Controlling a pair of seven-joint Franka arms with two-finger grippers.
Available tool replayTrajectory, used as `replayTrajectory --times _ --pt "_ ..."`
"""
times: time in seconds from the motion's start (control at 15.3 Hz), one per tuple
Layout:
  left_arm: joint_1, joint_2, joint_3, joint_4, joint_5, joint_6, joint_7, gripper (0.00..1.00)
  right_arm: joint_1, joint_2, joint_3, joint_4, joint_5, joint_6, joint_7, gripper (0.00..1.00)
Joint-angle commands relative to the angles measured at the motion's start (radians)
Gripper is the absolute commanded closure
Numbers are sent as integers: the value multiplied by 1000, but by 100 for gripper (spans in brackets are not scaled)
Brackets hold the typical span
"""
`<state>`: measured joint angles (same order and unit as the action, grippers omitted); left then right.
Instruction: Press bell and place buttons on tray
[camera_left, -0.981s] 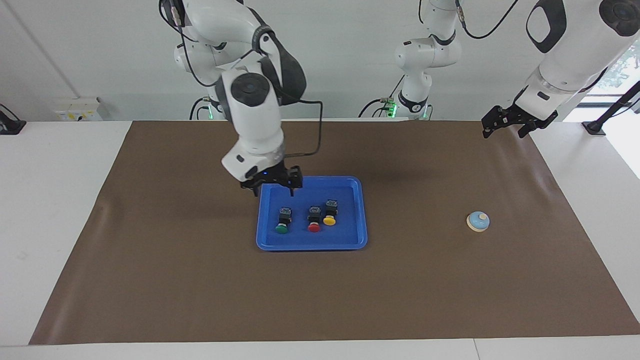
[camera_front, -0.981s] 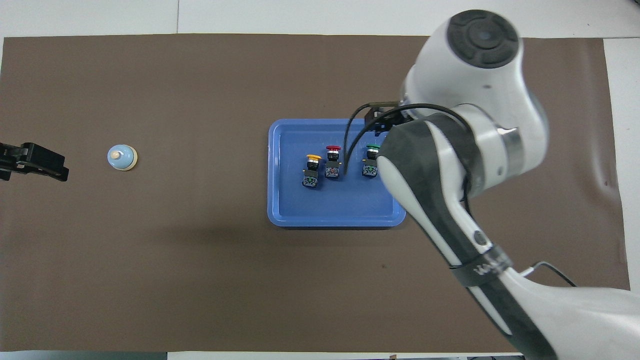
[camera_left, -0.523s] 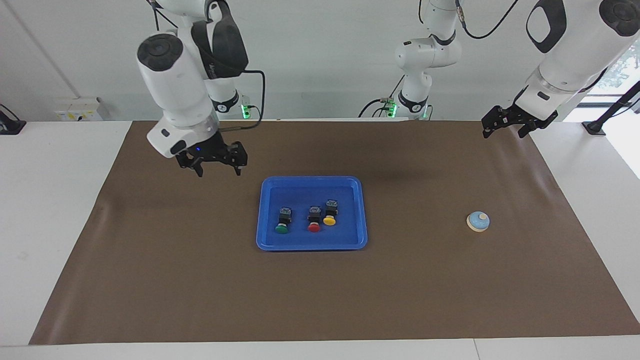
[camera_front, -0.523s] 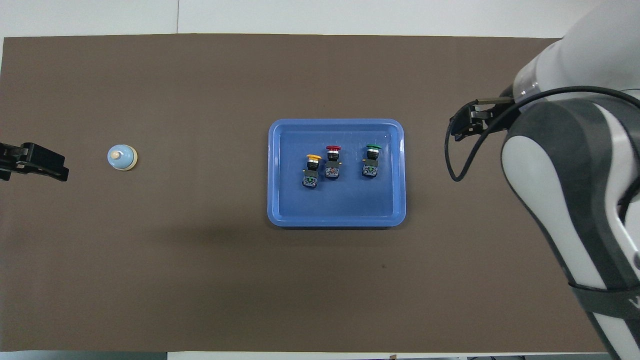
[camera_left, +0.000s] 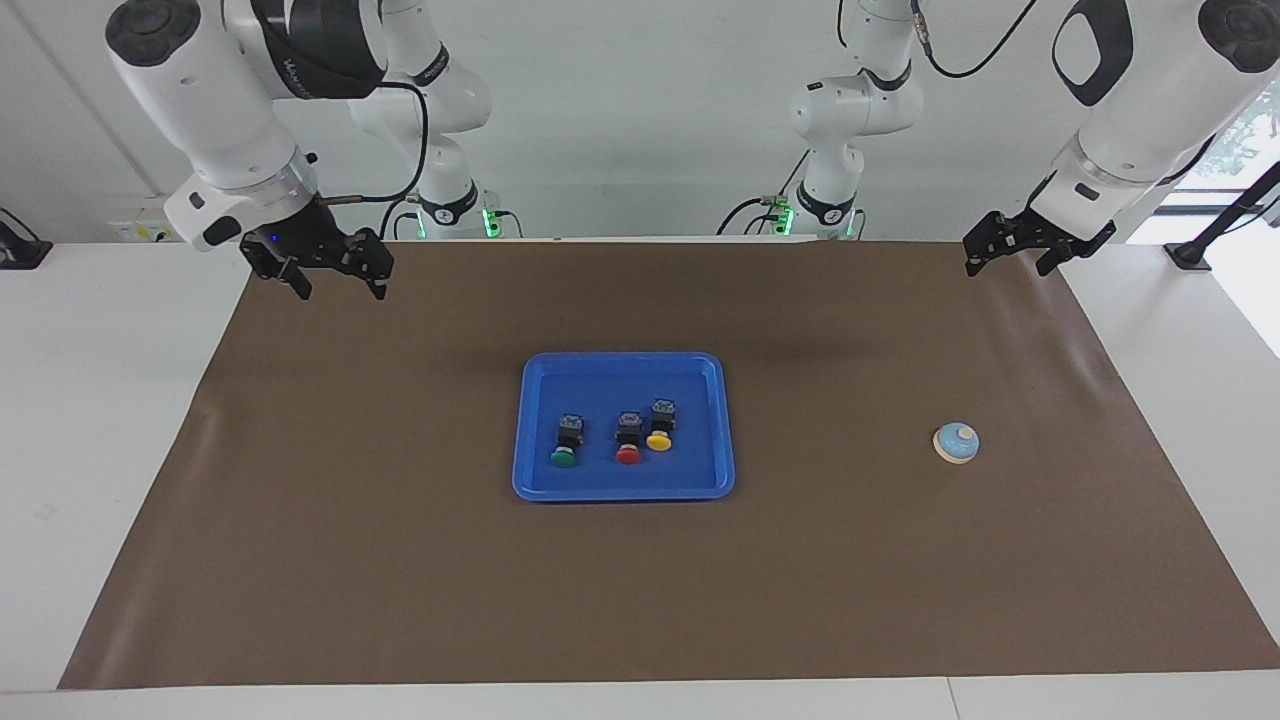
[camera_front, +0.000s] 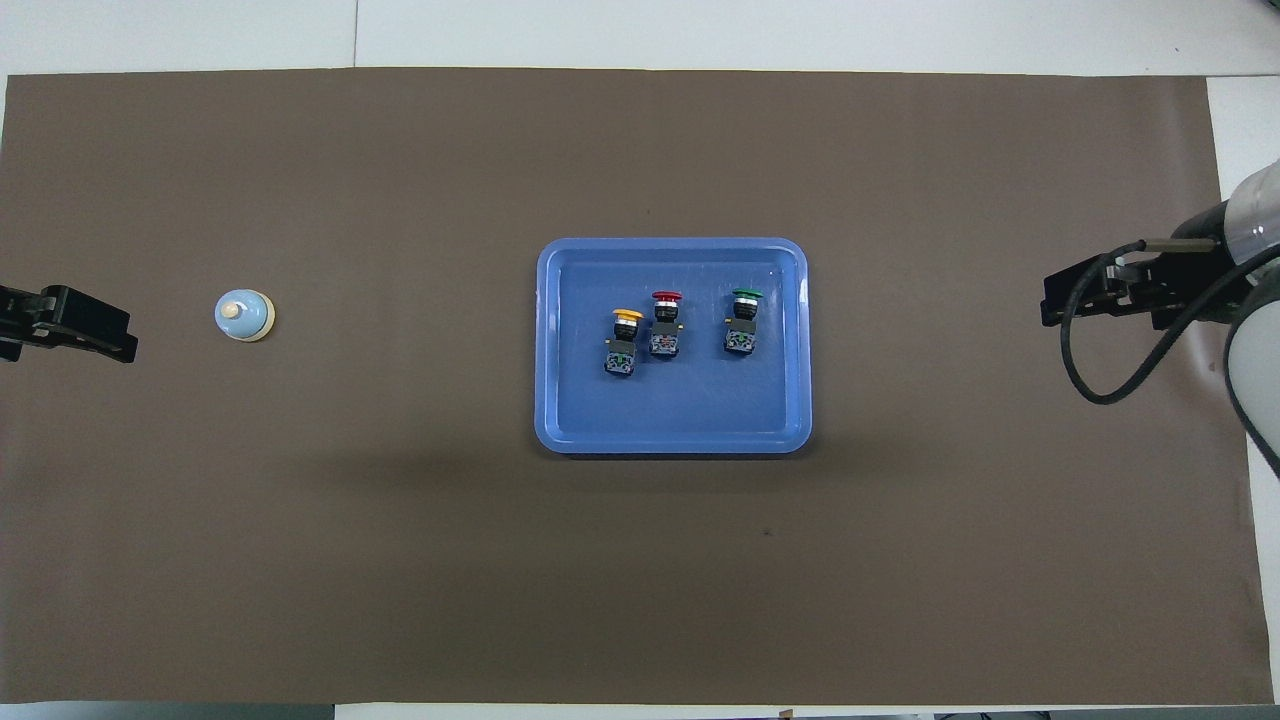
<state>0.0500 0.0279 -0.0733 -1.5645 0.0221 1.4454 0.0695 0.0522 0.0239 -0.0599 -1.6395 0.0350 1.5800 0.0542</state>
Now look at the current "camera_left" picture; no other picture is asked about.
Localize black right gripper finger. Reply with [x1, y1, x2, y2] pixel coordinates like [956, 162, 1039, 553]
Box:
[240, 236, 313, 301]
[346, 228, 394, 301]

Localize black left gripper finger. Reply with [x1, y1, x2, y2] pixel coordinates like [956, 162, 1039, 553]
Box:
[962, 211, 1005, 278]
[1037, 220, 1118, 278]

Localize green push button switch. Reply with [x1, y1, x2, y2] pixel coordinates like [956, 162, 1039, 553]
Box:
[549, 412, 587, 469]

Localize light blue call bell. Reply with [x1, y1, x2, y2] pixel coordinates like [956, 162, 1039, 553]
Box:
[932, 421, 981, 465]

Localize blue plastic tray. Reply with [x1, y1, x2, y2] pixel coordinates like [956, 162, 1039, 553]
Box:
[511, 351, 737, 503]

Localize bright window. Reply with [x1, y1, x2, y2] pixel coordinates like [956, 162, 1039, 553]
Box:
[1165, 75, 1280, 211]

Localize brown table mat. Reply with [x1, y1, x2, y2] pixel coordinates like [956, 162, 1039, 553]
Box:
[57, 240, 1280, 691]

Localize black arm base cable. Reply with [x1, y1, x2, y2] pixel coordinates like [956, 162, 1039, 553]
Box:
[380, 193, 421, 241]
[715, 150, 813, 237]

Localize white wall socket strip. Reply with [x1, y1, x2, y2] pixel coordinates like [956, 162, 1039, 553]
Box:
[108, 195, 191, 244]

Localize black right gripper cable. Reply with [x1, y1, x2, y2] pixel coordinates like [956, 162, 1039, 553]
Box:
[320, 80, 430, 206]

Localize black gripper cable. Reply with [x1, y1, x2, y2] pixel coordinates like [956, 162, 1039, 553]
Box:
[320, 80, 430, 206]
[1150, 135, 1217, 191]

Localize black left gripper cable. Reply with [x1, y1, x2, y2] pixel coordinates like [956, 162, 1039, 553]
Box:
[1150, 135, 1217, 191]

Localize black camera stand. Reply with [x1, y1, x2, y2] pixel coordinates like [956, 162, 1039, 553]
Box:
[1165, 160, 1280, 271]

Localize black cable with metal connector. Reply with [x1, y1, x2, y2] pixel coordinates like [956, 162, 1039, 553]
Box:
[905, 0, 1041, 81]

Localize black clamp mount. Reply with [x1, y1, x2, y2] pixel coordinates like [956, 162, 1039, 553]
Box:
[0, 208, 53, 269]

